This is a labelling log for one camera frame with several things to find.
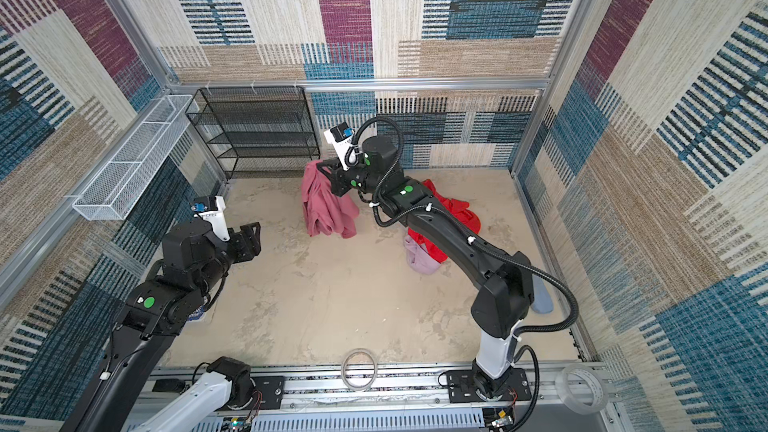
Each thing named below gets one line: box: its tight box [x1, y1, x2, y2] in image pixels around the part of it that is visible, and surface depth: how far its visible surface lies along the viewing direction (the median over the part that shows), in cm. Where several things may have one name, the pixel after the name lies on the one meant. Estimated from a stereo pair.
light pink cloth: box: [404, 234, 441, 275], surface depth 96 cm
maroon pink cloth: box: [302, 160, 359, 239], surface depth 76 cm
